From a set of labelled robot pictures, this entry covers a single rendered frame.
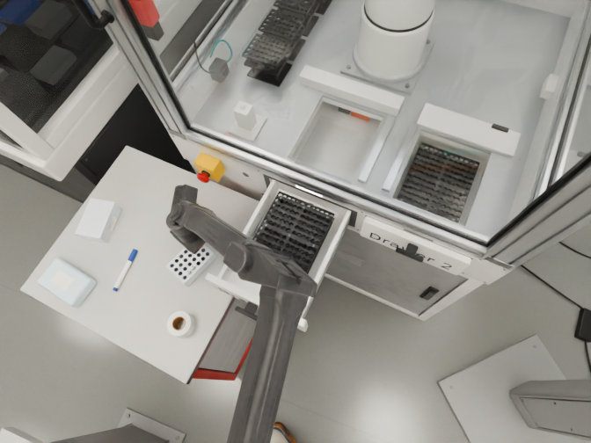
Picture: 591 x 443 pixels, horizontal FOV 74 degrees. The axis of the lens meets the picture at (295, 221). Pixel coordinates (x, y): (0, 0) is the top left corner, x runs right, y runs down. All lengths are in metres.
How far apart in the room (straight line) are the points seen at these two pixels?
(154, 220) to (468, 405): 1.48
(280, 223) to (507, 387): 1.31
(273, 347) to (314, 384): 1.33
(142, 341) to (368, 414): 1.07
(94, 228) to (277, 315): 0.90
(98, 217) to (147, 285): 0.27
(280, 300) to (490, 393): 1.53
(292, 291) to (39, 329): 1.91
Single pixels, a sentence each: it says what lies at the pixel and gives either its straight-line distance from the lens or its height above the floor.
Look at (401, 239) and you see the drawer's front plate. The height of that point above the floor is 0.91.
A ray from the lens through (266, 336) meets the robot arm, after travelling 0.60.
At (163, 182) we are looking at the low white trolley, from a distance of 1.42.
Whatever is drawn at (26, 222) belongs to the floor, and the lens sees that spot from 2.64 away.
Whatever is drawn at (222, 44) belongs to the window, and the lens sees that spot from 0.82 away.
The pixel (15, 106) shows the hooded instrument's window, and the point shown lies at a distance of 1.38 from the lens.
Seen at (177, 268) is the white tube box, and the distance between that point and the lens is 1.25.
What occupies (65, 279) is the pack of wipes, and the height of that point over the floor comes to 0.81.
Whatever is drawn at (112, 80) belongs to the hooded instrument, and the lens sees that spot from 1.56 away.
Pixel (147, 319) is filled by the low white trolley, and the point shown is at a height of 0.76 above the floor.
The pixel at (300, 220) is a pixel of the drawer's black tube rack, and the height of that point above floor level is 0.90.
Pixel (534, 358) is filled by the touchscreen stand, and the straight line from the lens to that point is 2.09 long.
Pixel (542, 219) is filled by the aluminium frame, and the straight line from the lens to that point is 0.87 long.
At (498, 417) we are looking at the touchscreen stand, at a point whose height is 0.04.
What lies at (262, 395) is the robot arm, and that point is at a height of 1.31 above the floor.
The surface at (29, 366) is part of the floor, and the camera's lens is 2.37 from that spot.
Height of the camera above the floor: 1.91
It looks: 67 degrees down
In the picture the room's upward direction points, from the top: 9 degrees counter-clockwise
